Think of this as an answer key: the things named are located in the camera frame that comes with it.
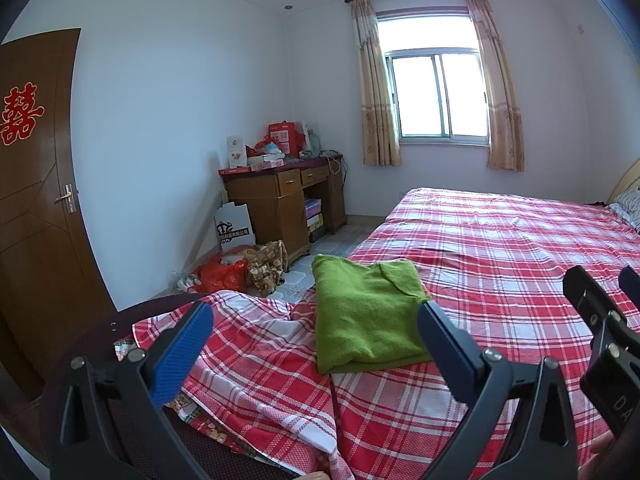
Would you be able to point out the red double happiness sticker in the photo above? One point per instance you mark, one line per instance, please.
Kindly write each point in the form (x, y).
(20, 113)

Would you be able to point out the dark round stool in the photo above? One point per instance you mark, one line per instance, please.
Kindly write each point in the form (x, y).
(96, 345)

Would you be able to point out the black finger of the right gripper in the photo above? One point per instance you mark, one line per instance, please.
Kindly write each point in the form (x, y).
(588, 298)

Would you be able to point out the white paper shopping bag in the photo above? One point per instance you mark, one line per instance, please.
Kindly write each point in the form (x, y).
(233, 227)

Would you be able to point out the right beige curtain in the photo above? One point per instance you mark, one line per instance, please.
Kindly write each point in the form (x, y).
(506, 142)

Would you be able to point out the brown patterned bag on floor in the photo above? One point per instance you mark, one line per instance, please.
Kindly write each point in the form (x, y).
(266, 266)

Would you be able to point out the beige wooden headboard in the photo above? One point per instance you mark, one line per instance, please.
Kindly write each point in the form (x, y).
(629, 180)

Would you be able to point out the beige curtain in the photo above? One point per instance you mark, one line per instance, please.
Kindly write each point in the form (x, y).
(380, 142)
(506, 142)

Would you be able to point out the white card on desk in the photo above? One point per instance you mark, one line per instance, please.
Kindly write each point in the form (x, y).
(236, 152)

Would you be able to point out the brown wooden door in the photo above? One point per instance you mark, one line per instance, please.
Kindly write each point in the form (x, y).
(51, 288)

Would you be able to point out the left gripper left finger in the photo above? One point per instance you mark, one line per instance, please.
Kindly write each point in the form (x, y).
(85, 443)

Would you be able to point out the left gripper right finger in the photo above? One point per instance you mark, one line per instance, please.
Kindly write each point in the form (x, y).
(541, 442)

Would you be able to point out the brown wooden desk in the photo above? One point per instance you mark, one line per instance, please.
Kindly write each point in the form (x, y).
(275, 199)

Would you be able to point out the left beige curtain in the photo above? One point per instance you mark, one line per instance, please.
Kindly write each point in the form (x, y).
(380, 142)

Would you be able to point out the window with aluminium frame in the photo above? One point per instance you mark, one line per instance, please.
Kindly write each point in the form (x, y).
(436, 77)

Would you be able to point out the red gift bag on desk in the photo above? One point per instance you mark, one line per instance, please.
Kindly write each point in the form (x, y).
(289, 137)

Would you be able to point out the stacked boxes under desk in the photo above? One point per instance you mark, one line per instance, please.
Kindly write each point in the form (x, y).
(314, 219)

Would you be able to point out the striped pillow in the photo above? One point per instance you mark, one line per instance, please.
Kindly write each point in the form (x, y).
(627, 206)

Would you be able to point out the metal door handle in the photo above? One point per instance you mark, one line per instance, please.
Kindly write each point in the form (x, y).
(68, 199)

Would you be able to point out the green knitted sweater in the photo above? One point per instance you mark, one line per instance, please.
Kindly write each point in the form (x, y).
(366, 315)

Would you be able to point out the red plastic bag on floor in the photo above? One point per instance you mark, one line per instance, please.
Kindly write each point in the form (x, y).
(215, 276)

